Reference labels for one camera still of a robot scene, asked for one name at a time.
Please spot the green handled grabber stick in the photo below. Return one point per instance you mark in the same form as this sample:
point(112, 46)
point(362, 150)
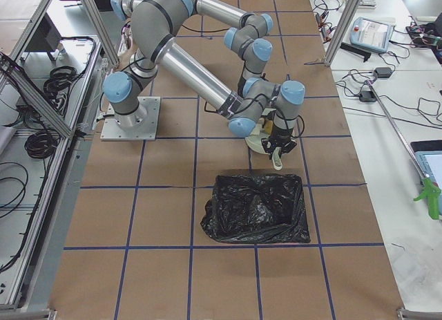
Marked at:
point(404, 140)

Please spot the yellow lemon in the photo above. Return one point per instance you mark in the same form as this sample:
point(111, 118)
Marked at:
point(268, 126)

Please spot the black bag lined bin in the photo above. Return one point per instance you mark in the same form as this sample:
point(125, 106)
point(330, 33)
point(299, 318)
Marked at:
point(264, 209)

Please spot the pale green plastic dustpan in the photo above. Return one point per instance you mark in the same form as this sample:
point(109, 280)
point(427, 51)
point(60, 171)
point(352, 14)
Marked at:
point(257, 141)

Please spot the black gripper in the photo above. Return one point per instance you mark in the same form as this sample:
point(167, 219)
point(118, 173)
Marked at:
point(282, 137)

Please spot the black power adapter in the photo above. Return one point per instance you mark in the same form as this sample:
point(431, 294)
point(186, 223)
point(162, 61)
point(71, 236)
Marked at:
point(383, 72)

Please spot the aluminium frame post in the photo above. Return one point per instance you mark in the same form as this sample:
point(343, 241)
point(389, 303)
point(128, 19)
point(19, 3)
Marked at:
point(343, 24)

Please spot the blue teach pendant tablet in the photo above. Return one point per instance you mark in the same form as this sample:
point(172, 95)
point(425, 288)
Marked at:
point(371, 35)

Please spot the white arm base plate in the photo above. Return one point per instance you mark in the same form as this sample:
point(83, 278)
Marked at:
point(141, 125)

